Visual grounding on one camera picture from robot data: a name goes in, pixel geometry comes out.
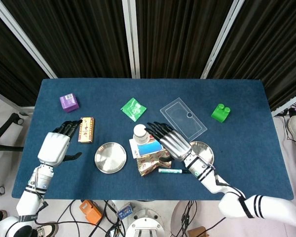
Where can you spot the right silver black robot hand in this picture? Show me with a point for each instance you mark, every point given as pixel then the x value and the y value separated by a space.
pixel 175 145

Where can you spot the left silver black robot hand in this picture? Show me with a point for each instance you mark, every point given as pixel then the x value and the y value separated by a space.
pixel 54 148

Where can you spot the gold red snack wrapper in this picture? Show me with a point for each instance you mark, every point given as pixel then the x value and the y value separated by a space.
pixel 148 166

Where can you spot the white small jar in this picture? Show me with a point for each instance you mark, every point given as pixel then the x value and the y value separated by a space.
pixel 140 134

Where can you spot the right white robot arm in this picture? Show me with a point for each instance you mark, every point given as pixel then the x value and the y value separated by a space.
pixel 261 207

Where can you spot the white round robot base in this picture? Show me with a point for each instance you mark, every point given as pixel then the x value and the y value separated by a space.
pixel 145 225

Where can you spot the silver steel plate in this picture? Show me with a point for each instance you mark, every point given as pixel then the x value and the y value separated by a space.
pixel 111 158
pixel 202 148

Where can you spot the picture card blue red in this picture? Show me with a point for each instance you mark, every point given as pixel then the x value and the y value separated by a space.
pixel 148 149

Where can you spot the white marker black cap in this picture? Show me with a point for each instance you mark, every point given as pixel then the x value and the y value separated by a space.
pixel 170 170

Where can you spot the clear acrylic panel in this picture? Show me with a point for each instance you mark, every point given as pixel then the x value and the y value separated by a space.
pixel 180 118

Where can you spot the brown patterned flat box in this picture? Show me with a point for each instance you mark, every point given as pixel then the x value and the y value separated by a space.
pixel 86 130

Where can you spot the purple cube box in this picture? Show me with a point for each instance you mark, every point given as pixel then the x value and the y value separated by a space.
pixel 69 103

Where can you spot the blue table cloth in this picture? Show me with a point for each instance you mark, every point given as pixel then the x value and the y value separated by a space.
pixel 88 185

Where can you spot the green sachet packet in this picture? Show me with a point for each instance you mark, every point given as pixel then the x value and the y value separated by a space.
pixel 133 109

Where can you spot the green plastic block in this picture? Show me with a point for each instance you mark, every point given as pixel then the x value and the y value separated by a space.
pixel 220 114

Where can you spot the grey round disc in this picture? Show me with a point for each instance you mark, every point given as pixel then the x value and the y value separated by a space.
pixel 176 217

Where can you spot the orange device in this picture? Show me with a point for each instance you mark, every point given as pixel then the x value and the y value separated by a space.
pixel 91 212

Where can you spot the blue circuit board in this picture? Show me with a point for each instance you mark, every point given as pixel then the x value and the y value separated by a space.
pixel 124 211

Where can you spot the brown cardboard box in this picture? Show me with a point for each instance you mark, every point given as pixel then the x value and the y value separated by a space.
pixel 198 232

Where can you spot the black pleated curtain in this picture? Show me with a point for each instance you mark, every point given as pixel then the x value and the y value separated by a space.
pixel 76 37
pixel 5 69
pixel 180 37
pixel 273 49

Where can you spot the white frame post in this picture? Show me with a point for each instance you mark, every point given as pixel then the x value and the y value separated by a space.
pixel 222 39
pixel 24 39
pixel 131 39

